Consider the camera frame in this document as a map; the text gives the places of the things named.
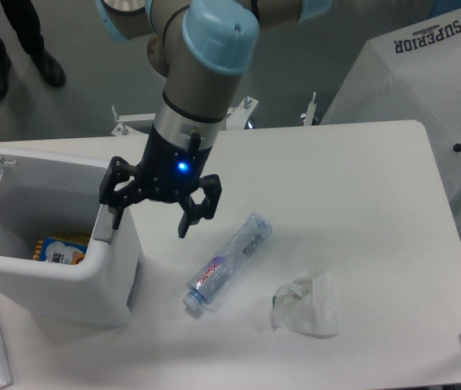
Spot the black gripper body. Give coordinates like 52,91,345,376
135,128,211,203

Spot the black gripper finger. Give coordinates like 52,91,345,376
177,174,222,238
99,156,149,230

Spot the white push-lid trash can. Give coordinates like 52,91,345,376
0,147,142,327

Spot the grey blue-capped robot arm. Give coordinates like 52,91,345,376
97,1,331,236

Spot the clear plastic water bottle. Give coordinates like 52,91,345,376
182,213,272,314

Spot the colourful snack package in bin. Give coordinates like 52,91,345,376
32,235,90,265

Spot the crumpled clear plastic wrapper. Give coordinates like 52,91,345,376
272,269,340,339

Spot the white Superior umbrella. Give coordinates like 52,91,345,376
322,8,461,197

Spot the white pedestal base frame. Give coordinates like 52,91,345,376
111,96,259,137

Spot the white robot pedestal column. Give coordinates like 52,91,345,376
146,34,172,78

